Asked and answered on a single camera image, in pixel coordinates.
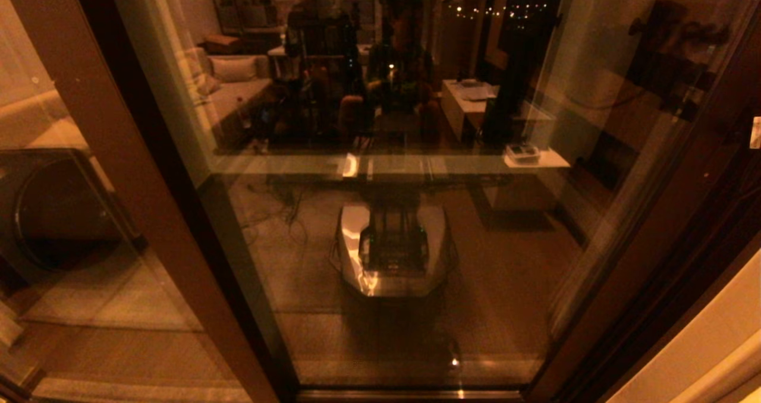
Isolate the brown framed sliding glass door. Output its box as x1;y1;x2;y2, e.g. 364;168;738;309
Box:
71;0;761;403

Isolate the dark brown door jamb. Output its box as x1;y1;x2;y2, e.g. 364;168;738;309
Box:
547;213;761;403

